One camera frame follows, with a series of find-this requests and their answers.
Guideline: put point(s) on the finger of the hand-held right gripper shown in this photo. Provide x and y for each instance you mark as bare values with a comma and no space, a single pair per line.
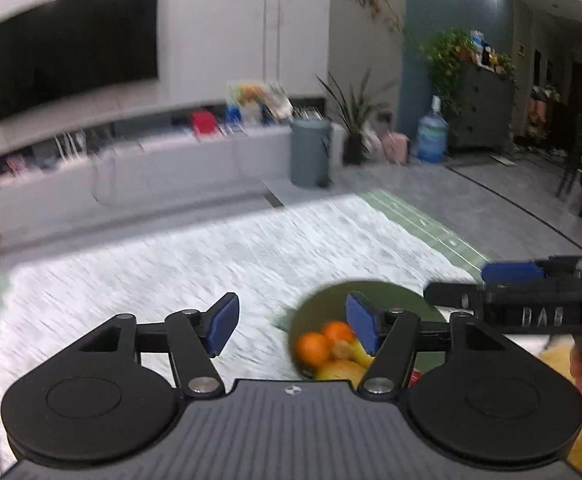
513,273
453,294

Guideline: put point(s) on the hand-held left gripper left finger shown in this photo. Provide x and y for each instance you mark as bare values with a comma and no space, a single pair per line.
223,325

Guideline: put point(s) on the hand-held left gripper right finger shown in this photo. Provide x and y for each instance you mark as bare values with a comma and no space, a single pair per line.
363,322

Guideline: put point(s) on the large yellow-green pear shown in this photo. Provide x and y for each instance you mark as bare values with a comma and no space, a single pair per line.
362,356

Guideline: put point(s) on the green colander bowl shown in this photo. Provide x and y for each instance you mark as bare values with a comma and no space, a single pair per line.
321,305

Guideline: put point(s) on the yellow pear with reddish blush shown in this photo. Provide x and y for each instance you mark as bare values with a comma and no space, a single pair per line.
341,371

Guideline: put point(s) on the red cherry tomato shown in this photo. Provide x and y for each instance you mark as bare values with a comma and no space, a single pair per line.
416,378

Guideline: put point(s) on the white lace tablecloth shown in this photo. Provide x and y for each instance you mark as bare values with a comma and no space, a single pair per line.
196,260
421,230

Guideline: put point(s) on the blue water jug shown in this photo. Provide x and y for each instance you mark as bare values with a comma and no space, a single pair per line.
431,137

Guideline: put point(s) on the long white television cabinet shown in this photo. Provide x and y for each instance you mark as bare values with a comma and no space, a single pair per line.
171,175

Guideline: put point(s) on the dark grey dresser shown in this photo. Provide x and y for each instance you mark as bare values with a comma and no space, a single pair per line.
486,115

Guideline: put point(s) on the cluttered dark shelf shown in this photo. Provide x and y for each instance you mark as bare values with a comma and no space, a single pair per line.
543,115

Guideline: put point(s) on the white plastic bag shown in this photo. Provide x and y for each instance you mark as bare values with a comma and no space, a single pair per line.
374,145

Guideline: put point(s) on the grey pedal trash can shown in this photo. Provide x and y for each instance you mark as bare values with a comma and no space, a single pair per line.
311,155

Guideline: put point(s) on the long-leaf potted plant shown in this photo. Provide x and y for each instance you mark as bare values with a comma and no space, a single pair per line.
353,145

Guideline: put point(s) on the red box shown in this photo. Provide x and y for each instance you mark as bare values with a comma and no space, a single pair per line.
204,124

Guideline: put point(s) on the white pot under teddy bear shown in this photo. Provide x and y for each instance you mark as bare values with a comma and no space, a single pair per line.
252,112

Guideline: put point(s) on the trailing pothos plant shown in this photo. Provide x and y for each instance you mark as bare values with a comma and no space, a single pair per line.
446,60

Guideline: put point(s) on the white sun hat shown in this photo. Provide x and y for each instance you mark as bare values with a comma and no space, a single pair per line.
278,104

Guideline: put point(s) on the white router with antennas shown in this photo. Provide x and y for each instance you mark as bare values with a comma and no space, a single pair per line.
72,149

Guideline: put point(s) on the brown teddy bear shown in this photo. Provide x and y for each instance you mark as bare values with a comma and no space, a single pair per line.
249,93

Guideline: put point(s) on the hanging vine plant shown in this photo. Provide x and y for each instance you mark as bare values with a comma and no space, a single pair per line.
371,0

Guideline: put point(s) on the black wall television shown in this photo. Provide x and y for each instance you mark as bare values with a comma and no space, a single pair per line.
71,50

